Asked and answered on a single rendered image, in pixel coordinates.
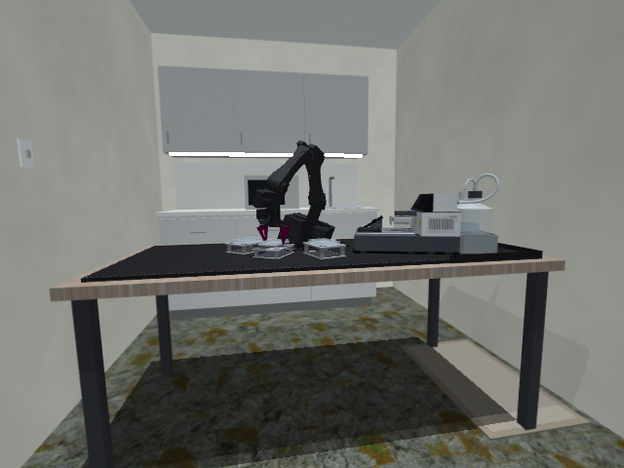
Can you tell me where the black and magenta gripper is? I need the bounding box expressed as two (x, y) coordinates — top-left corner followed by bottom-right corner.
(257, 220), (291, 244)

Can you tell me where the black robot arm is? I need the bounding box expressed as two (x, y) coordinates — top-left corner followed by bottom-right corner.
(252, 140), (330, 228)

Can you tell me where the white well plate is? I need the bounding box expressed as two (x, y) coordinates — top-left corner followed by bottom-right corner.
(257, 239), (290, 247)
(231, 237), (262, 244)
(308, 238), (340, 246)

